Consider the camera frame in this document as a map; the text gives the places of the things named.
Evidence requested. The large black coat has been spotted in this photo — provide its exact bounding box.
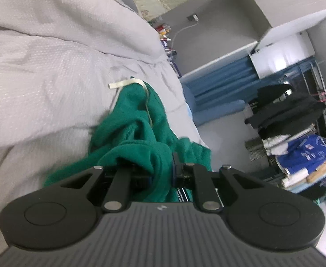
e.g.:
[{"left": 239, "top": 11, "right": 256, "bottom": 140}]
[{"left": 244, "top": 90, "right": 326, "bottom": 140}]

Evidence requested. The blue curtain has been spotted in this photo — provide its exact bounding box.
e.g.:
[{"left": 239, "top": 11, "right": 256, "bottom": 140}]
[{"left": 180, "top": 55, "right": 261, "bottom": 125}]

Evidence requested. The cluster of small bottles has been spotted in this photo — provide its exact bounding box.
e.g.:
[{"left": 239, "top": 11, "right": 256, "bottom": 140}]
[{"left": 151, "top": 19, "right": 178, "bottom": 62}]

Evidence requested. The black white striped shirt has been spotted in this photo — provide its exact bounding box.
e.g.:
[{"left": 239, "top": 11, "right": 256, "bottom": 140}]
[{"left": 245, "top": 137, "right": 265, "bottom": 162}]

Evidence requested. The green zip hoodie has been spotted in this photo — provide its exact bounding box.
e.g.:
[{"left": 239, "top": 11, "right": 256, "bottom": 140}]
[{"left": 42, "top": 76, "right": 213, "bottom": 204}]

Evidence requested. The metal clothes rack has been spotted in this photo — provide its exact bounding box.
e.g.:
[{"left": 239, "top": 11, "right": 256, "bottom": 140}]
[{"left": 299, "top": 59, "right": 326, "bottom": 151}]

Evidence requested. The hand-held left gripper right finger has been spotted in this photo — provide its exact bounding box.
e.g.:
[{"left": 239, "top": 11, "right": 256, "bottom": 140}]
[{"left": 172, "top": 152, "right": 266, "bottom": 212}]

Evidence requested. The white charging cable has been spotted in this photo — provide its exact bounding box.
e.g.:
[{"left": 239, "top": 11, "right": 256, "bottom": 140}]
[{"left": 170, "top": 22, "right": 197, "bottom": 51}]

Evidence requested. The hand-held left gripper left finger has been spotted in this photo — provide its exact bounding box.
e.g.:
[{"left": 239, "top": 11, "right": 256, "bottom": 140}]
[{"left": 59, "top": 165, "right": 153, "bottom": 212}]

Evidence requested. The blue and white jersey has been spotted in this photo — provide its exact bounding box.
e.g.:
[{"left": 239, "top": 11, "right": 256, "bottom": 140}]
[{"left": 275, "top": 134, "right": 326, "bottom": 176}]

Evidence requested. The light blue cloth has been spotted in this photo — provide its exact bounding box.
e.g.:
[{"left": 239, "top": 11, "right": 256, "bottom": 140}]
[{"left": 185, "top": 102, "right": 195, "bottom": 121}]

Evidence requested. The blue covered chair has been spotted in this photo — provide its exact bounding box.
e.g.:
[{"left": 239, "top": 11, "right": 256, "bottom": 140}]
[{"left": 183, "top": 85, "right": 246, "bottom": 124}]

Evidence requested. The grey bed blanket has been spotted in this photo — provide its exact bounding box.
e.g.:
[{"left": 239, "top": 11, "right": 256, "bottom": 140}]
[{"left": 0, "top": 0, "right": 209, "bottom": 256}]

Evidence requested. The small black jacket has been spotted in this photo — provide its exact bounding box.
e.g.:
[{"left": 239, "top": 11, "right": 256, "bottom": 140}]
[{"left": 256, "top": 85, "right": 293, "bottom": 104}]

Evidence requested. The white jacket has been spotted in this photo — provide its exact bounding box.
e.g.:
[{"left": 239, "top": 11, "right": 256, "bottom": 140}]
[{"left": 260, "top": 129, "right": 317, "bottom": 157}]

